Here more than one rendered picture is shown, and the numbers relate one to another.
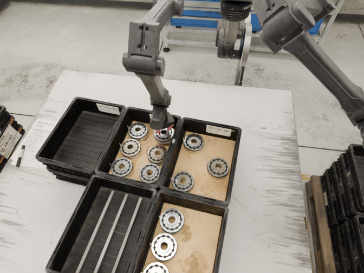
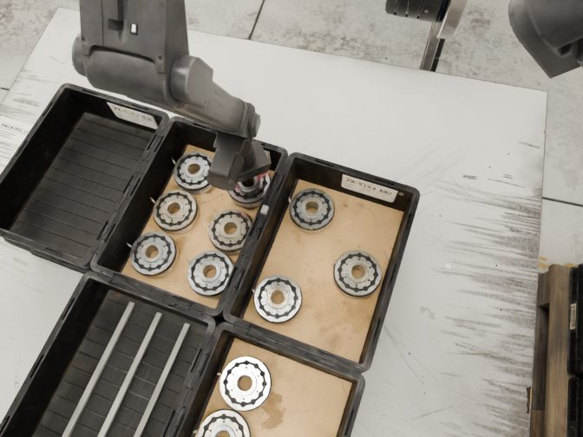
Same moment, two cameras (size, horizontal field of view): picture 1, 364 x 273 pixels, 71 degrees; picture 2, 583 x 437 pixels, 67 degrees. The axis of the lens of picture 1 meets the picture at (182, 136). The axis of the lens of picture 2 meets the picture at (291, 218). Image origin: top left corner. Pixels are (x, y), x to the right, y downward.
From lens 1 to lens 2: 34 cm
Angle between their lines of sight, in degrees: 13
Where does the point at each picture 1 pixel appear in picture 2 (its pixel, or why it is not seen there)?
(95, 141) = (104, 185)
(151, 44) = (151, 20)
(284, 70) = not seen: hidden behind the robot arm
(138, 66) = (118, 85)
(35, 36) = not seen: outside the picture
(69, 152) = (51, 206)
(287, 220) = (491, 390)
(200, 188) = (314, 316)
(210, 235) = (322, 422)
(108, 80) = not seen: hidden behind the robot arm
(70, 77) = (72, 25)
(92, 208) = (88, 335)
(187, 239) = (274, 425)
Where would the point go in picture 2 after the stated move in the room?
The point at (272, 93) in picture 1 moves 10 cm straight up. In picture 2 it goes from (503, 96) to (518, 74)
